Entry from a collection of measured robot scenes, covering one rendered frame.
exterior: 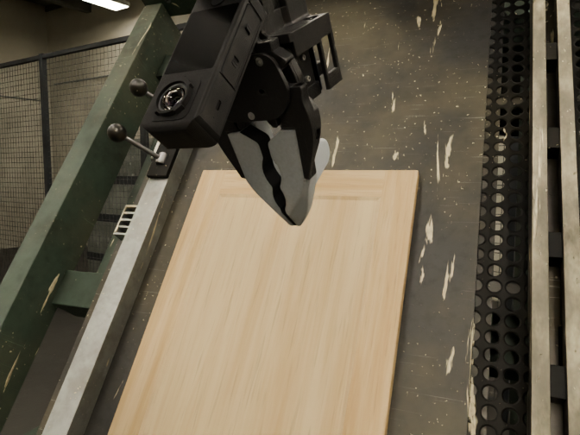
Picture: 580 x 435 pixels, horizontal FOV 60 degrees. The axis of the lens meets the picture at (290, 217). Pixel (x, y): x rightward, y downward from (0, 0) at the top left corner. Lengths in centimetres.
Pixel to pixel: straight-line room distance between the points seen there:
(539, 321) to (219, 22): 55
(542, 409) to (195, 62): 55
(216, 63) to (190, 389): 64
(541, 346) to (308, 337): 33
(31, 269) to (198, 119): 88
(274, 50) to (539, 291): 51
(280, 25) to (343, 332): 52
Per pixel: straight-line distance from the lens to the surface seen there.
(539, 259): 76
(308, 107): 35
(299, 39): 37
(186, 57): 34
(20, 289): 114
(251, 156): 39
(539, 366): 71
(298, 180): 38
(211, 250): 95
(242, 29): 34
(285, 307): 84
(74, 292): 116
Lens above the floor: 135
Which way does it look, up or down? 5 degrees down
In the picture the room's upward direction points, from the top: straight up
